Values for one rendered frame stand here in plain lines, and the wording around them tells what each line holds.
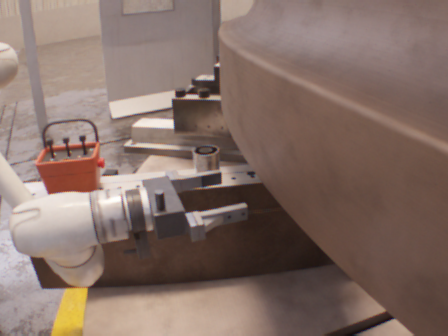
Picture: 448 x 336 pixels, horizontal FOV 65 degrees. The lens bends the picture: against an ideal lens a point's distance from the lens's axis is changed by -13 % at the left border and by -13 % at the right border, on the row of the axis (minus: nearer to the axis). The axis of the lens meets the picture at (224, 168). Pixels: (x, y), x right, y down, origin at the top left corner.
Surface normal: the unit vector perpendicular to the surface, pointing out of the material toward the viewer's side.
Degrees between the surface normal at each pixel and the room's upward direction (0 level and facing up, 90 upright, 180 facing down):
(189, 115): 90
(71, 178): 97
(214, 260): 90
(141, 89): 90
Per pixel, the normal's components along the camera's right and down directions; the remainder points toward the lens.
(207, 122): -0.27, 0.43
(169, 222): 0.32, 0.40
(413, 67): -0.73, -0.43
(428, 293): -0.90, 0.22
